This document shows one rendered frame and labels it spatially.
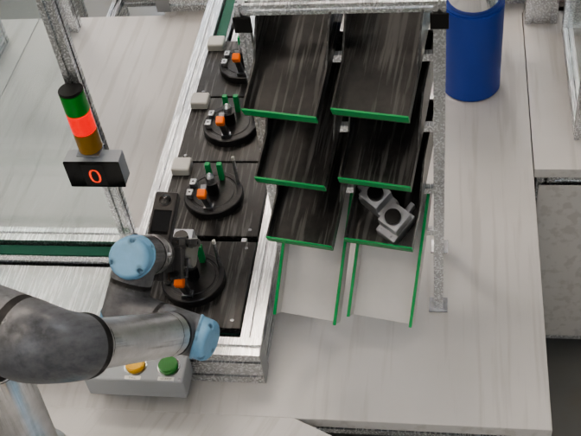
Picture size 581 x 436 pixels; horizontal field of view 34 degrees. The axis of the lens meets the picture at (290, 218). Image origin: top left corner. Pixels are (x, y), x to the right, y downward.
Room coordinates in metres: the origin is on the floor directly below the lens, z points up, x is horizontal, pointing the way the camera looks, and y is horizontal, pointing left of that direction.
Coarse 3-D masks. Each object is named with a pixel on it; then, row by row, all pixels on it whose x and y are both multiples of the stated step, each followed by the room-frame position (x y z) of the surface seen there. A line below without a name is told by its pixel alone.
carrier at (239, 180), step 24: (192, 168) 1.72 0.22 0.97; (216, 168) 1.71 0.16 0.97; (240, 168) 1.69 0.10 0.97; (192, 192) 1.60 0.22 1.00; (216, 192) 1.60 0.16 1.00; (240, 192) 1.59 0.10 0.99; (264, 192) 1.60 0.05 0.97; (192, 216) 1.56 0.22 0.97; (216, 216) 1.54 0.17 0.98; (240, 216) 1.53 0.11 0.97; (216, 240) 1.49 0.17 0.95; (240, 240) 1.47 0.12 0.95
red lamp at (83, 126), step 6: (90, 114) 1.51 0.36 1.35; (72, 120) 1.50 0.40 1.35; (78, 120) 1.49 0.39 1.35; (84, 120) 1.50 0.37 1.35; (90, 120) 1.51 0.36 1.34; (72, 126) 1.50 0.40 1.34; (78, 126) 1.49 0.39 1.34; (84, 126) 1.50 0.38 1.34; (90, 126) 1.50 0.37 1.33; (78, 132) 1.50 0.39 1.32; (84, 132) 1.49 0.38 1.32; (90, 132) 1.50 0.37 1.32
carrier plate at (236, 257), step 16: (224, 256) 1.42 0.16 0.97; (240, 256) 1.41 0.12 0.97; (240, 272) 1.36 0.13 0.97; (160, 288) 1.36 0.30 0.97; (224, 288) 1.33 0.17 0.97; (240, 288) 1.32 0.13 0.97; (208, 304) 1.29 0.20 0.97; (224, 304) 1.29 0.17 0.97; (240, 304) 1.28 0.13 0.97; (224, 320) 1.24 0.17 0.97; (240, 320) 1.24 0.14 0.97
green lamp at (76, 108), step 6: (78, 96) 1.50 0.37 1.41; (84, 96) 1.51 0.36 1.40; (66, 102) 1.50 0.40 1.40; (72, 102) 1.49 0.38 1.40; (78, 102) 1.50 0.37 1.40; (84, 102) 1.51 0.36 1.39; (66, 108) 1.50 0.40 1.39; (72, 108) 1.49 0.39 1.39; (78, 108) 1.50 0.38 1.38; (84, 108) 1.50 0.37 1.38; (66, 114) 1.51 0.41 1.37; (72, 114) 1.49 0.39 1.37; (78, 114) 1.49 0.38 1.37; (84, 114) 1.50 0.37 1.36
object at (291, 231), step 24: (336, 144) 1.39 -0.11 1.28; (336, 168) 1.34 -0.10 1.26; (288, 192) 1.32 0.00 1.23; (312, 192) 1.31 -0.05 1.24; (336, 192) 1.30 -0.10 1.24; (288, 216) 1.28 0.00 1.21; (312, 216) 1.27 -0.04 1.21; (336, 216) 1.24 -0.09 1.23; (288, 240) 1.22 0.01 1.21; (312, 240) 1.22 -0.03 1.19
